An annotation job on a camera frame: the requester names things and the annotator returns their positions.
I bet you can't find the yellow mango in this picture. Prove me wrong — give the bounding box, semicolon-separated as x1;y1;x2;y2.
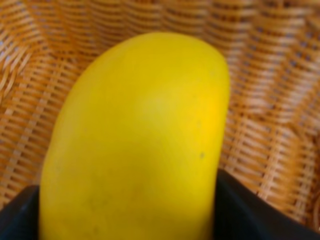
38;32;230;240

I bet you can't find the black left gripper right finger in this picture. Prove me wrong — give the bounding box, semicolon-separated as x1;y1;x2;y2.
213;169;320;240

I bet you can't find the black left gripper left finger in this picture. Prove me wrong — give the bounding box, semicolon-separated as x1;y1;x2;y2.
0;185;40;240

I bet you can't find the orange woven wicker basket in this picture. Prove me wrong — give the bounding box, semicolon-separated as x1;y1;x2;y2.
0;0;320;231

